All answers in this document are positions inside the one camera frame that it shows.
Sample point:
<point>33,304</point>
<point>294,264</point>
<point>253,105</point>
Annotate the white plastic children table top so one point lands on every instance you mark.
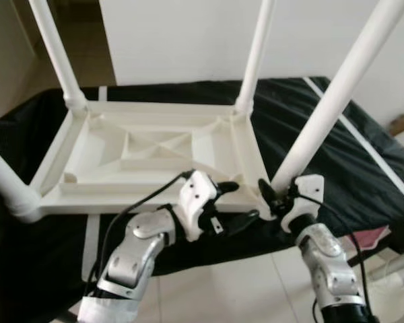
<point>209,151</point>

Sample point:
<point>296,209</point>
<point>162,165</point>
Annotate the black table cloth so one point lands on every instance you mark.
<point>337,148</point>

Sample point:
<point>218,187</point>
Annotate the pink cloth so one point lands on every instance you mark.
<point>372,237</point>

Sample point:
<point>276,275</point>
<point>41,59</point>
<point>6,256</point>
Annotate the brown furry object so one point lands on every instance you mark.
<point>400,124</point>

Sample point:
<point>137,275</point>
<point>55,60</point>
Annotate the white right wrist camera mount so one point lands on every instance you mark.
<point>303,195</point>

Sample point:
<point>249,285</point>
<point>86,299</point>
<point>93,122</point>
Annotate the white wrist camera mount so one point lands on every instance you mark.
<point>303,195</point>
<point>195,195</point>

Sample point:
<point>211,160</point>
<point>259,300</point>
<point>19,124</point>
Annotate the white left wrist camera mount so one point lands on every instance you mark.
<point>195,195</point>

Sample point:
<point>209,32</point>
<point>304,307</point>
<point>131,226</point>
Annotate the black metal table frame leg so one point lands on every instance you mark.
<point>363,254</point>

